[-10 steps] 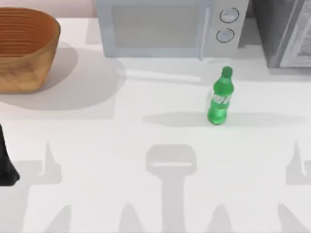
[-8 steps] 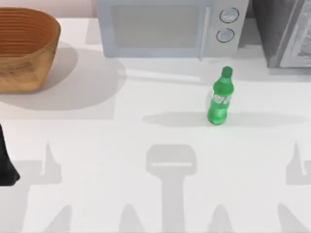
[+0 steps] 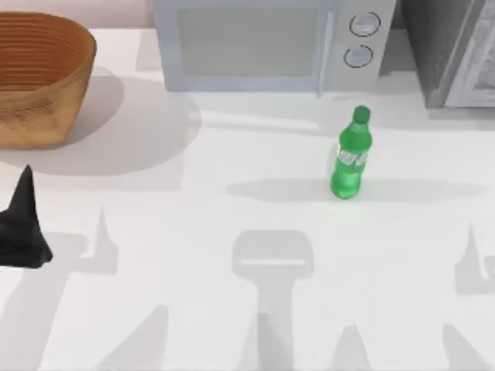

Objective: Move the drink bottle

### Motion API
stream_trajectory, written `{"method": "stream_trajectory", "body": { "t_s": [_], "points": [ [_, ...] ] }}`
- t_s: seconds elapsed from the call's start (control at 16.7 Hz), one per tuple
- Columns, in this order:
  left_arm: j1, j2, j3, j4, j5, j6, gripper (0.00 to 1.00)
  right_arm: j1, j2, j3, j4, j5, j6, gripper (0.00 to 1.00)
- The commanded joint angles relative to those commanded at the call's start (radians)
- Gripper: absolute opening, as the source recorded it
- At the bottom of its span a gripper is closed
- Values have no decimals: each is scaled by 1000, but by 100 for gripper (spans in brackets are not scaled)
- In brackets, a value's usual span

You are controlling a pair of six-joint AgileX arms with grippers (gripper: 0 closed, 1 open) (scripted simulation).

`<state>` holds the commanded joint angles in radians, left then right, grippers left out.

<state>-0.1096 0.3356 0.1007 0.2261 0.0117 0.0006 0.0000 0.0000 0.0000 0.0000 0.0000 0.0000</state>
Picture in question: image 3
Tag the green bottle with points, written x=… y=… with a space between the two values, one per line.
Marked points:
x=350 y=158

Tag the pale microwave oven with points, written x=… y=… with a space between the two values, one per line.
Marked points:
x=247 y=46

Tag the microwave knob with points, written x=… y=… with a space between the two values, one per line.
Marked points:
x=358 y=56
x=364 y=23

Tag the brown wicker basket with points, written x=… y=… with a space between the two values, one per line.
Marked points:
x=42 y=100

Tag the grey cabinet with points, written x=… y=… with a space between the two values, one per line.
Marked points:
x=452 y=54

